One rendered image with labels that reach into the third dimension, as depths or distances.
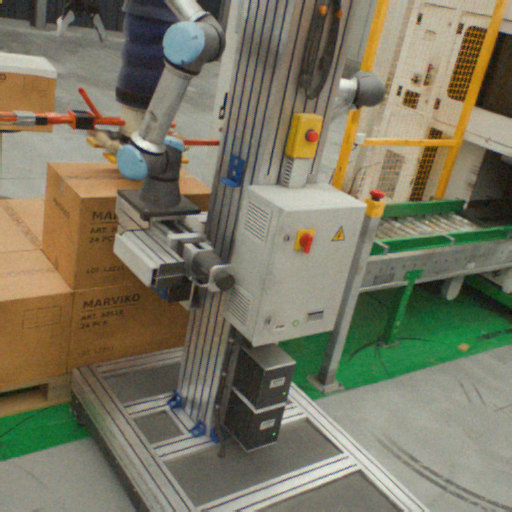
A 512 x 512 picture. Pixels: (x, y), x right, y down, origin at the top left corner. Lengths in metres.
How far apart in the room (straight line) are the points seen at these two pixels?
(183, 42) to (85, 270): 1.10
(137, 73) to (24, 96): 1.88
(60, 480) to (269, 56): 1.68
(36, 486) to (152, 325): 0.82
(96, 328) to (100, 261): 0.31
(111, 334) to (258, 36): 1.45
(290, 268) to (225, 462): 0.83
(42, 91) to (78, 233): 1.98
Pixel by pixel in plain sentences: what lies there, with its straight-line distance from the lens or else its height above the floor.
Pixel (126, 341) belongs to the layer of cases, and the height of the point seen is 0.26.
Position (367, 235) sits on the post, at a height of 0.84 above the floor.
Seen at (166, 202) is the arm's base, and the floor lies 1.06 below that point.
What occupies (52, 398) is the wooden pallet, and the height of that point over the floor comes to 0.04.
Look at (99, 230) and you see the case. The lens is 2.66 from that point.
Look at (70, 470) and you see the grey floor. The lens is 2.73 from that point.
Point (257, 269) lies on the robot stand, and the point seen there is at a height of 1.00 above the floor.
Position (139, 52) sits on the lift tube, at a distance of 2.66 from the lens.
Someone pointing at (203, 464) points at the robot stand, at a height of 0.21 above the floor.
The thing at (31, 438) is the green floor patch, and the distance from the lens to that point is 2.86.
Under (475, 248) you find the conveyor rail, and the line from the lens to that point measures 4.13.
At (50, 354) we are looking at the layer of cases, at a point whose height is 0.26.
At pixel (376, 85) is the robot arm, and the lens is 2.60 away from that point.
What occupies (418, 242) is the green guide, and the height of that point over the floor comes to 0.60.
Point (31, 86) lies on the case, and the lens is 4.47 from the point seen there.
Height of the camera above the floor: 1.85
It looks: 23 degrees down
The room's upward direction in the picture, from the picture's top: 12 degrees clockwise
